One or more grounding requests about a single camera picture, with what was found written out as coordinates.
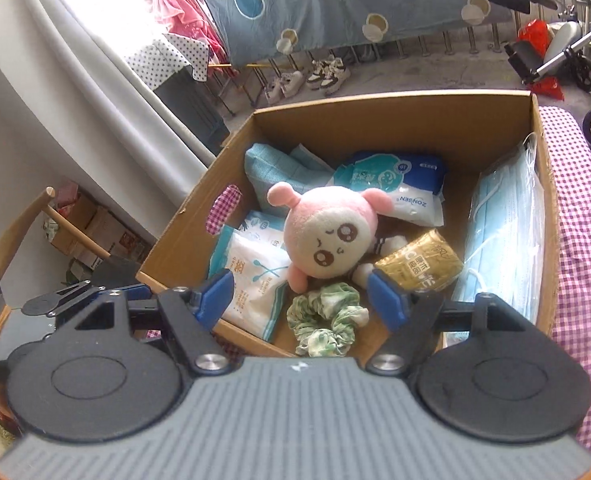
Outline pack of blue face masks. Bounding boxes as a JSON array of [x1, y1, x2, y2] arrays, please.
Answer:
[[450, 132, 546, 321]]

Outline black and white sneaker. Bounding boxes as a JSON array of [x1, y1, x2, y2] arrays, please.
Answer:
[[305, 60, 331, 90], [319, 57, 351, 96]]

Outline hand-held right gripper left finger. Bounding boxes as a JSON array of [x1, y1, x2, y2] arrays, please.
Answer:
[[72, 269, 236, 377]]

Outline blue wet wipes pack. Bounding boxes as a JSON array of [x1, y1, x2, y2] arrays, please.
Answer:
[[328, 151, 449, 228]]

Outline pink hanging clothes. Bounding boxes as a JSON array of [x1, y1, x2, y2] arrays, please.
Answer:
[[150, 0, 226, 61]]

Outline purple checked tablecloth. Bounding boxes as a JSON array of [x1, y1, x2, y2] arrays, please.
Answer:
[[145, 106, 591, 456]]

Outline wooden chair with black seat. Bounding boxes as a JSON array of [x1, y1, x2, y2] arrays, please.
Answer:
[[0, 186, 141, 411]]

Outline white polka dot cloth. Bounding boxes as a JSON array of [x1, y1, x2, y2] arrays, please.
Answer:
[[125, 32, 211, 81]]

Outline gold tissue packet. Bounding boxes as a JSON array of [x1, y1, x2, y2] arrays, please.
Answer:
[[374, 228, 465, 293]]

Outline small red plastic bag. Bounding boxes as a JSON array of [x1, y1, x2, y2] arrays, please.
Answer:
[[518, 19, 551, 58]]

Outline brown printed carton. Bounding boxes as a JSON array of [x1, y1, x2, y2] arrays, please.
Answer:
[[50, 195, 151, 268]]

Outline brown cardboard box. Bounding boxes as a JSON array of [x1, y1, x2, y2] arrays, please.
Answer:
[[138, 89, 561, 358]]

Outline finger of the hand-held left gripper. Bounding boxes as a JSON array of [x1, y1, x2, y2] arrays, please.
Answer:
[[21, 282, 108, 318], [92, 257, 151, 306]]

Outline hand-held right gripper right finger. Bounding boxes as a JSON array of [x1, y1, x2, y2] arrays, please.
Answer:
[[365, 270, 529, 377]]

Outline green floral scrunchie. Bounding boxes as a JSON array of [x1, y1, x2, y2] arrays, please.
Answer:
[[286, 282, 370, 358]]

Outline dark grey storage crate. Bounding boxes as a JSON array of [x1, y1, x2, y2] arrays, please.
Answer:
[[152, 67, 231, 153]]

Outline teal checked towel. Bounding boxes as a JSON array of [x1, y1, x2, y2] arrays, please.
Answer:
[[244, 142, 333, 216]]

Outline pink and white plush toy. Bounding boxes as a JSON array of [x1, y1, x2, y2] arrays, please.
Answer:
[[266, 182, 411, 293]]

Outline grey folding wheelchair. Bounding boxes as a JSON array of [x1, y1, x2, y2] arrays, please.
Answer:
[[478, 0, 591, 91]]

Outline white curtain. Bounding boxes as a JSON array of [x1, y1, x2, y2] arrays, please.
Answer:
[[15, 0, 221, 168]]

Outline white cotton pad pack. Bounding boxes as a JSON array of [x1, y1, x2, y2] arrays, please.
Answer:
[[208, 210, 291, 343]]

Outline blue sheet with circles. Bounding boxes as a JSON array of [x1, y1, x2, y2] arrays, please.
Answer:
[[195, 0, 503, 68]]

